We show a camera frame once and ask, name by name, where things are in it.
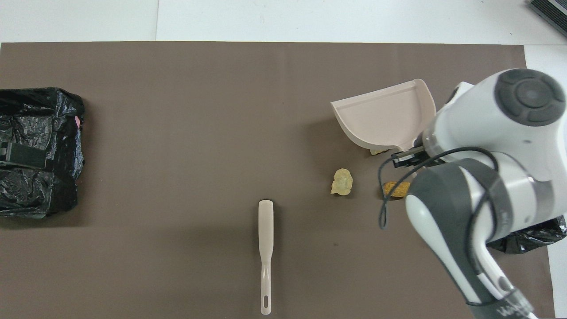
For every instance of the brown table mat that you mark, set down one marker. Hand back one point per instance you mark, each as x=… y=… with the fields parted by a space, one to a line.
x=177 y=133

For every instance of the dark grey ribbed device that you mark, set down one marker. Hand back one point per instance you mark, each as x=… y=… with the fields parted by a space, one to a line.
x=551 y=13

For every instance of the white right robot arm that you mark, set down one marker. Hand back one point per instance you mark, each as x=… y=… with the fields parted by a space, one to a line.
x=487 y=115

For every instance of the pale beige foam chunk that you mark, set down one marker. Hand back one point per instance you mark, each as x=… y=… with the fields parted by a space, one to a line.
x=342 y=181
x=378 y=152

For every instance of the beige plastic dustpan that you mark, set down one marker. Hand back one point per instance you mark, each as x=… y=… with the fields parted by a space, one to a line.
x=381 y=119

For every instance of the beige hand brush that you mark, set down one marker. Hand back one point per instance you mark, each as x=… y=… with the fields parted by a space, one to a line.
x=266 y=230

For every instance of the orange brown foam chunk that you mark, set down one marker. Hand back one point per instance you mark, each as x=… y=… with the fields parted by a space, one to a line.
x=396 y=189

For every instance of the black bag lined bin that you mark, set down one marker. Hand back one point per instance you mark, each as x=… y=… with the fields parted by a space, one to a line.
x=522 y=239
x=40 y=115

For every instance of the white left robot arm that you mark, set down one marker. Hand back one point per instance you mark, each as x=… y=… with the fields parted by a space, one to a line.
x=22 y=155

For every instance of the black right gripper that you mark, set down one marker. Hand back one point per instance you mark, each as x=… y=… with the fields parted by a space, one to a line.
x=405 y=160

